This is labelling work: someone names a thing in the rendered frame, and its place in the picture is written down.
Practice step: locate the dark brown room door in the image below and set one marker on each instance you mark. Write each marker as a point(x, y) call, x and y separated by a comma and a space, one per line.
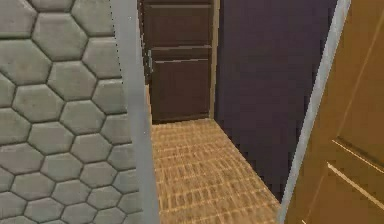
point(180, 83)

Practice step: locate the light brown room door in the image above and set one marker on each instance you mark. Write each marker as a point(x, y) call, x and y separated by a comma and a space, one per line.
point(346, 133)

